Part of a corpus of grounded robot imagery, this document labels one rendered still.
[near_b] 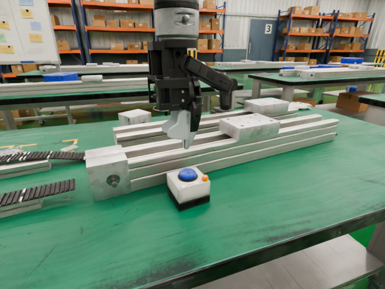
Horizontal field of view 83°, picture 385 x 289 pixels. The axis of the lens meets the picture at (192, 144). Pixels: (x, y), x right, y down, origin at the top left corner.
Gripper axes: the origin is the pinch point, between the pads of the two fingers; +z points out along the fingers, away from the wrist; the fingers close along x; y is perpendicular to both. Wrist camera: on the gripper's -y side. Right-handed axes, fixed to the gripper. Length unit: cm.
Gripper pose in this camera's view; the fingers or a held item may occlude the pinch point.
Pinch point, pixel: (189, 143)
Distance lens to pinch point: 46.9
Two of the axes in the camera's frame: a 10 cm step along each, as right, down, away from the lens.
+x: 4.2, 3.5, -8.3
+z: 0.0, 9.2, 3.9
